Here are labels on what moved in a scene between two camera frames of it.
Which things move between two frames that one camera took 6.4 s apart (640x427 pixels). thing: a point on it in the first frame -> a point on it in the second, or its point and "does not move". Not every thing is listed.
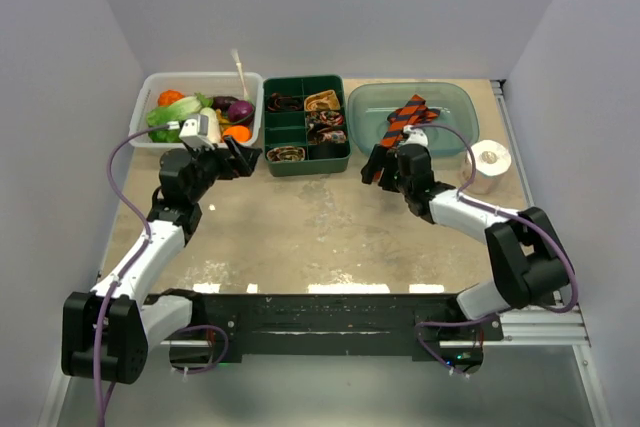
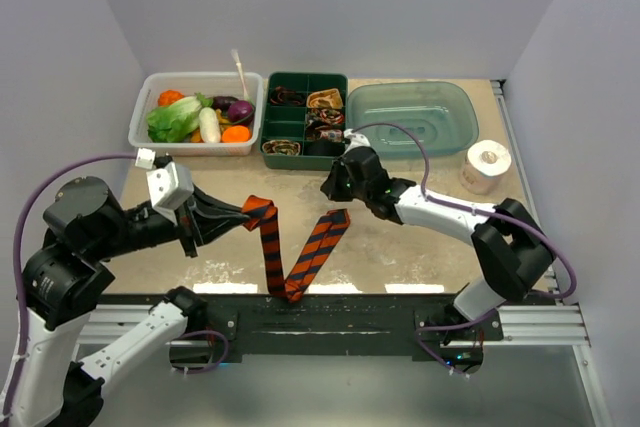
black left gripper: (244, 164) -> (193, 221)
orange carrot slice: (239, 132) does not move
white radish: (214, 133) does not move
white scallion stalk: (236, 56) does not move
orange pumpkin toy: (169, 96) does not move
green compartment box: (306, 124) does not move
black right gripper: (376, 160) -> (332, 187)
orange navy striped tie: (414, 112) -> (264, 212)
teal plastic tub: (370, 103) does not move
